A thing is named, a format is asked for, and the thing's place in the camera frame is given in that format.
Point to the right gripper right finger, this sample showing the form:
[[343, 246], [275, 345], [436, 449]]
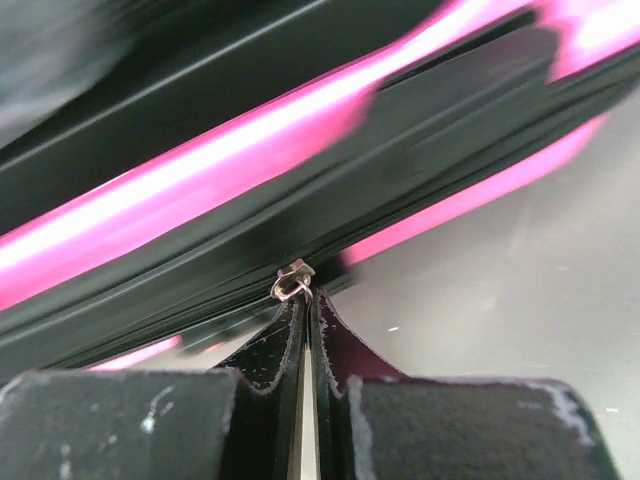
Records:
[[376, 422]]

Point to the pink hard-shell suitcase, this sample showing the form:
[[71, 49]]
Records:
[[168, 196]]

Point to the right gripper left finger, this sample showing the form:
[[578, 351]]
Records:
[[238, 420]]

